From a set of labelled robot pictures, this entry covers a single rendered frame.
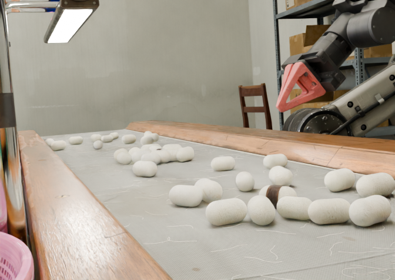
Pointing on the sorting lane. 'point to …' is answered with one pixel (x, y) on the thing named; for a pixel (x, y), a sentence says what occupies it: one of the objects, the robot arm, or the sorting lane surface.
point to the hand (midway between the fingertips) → (282, 106)
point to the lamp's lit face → (68, 25)
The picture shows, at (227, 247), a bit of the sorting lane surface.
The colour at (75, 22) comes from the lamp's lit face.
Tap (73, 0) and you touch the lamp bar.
